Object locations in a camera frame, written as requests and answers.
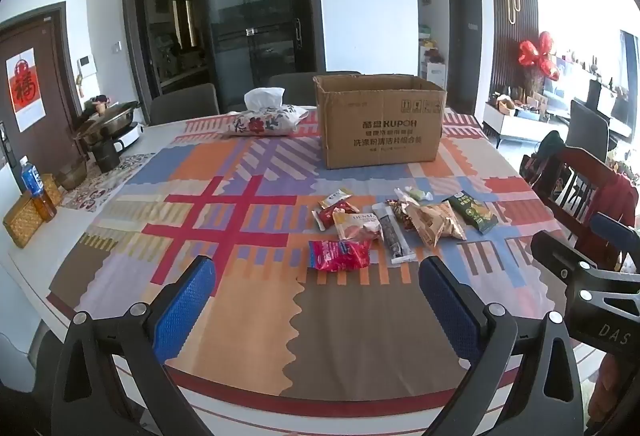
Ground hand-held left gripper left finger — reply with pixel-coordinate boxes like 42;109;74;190
50;255;218;436

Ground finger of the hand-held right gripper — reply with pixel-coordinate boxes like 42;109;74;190
591;212;640;261
530;231;608;289

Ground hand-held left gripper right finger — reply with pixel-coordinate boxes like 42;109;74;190
417;256;601;436

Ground small red snack packet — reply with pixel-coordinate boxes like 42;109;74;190
311;202;351;231

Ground brown cardboard box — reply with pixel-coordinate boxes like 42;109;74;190
313;72;447;170

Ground red garment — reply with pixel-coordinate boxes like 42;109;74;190
575;170;639;273

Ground colourful patchwork tablecloth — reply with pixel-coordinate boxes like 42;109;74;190
47;108;576;412

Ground wooden chair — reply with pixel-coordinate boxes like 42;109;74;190
520;143;633;267

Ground tan snack bag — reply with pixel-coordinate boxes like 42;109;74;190
405;201;467;249

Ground dark bar in clear wrapper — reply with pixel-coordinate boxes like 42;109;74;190
371;202;416;265

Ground dark green snack packet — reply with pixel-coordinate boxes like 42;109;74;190
442;191;499;235

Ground dark green cloth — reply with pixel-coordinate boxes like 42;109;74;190
520;131;567;189

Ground dark grey armchair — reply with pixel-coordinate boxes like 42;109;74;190
569;98;611;163

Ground brown candy packet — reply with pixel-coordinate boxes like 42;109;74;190
386;198;416;231

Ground red blue snack packet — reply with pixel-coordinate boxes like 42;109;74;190
307;238;372;273

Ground white orange snack packet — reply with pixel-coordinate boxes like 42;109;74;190
332;208;383;244

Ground white tv cabinet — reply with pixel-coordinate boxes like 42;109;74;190
484;100;571;149

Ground patterned placemat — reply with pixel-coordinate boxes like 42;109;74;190
60;152;156;213

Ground small white orange packet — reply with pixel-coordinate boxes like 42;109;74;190
320;188;353;211

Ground black mug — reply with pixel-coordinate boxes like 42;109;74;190
92;141;122;174

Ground brown bowl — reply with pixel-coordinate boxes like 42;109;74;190
55;161;89;191

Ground large woven basket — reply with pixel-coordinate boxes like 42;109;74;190
2;192;47;249

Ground red balloons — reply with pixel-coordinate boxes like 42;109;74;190
517;32;562;81

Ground blue label tea bottle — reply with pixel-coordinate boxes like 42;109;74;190
20;156;58;223

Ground floral tissue box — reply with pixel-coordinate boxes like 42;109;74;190
227;87;310;137

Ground grey dining chair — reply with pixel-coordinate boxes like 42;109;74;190
149;83;221;127
267;72;362;105

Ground electric hot pot cooker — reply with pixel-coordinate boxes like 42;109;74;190
72;100;146;153

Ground white storage shelf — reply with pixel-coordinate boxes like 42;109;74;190
419;23;449;90

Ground red door poster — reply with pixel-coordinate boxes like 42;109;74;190
6;48;48;133

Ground black glass door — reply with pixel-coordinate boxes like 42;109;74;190
202;0;322;111

